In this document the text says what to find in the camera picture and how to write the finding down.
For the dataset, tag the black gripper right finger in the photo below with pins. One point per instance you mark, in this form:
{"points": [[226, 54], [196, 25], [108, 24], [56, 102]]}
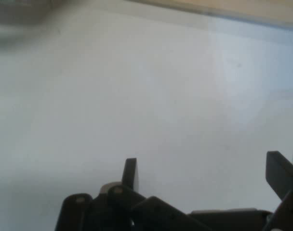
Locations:
{"points": [[279, 173]]}

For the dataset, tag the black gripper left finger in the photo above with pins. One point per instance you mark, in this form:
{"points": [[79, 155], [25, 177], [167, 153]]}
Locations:
{"points": [[127, 197]]}

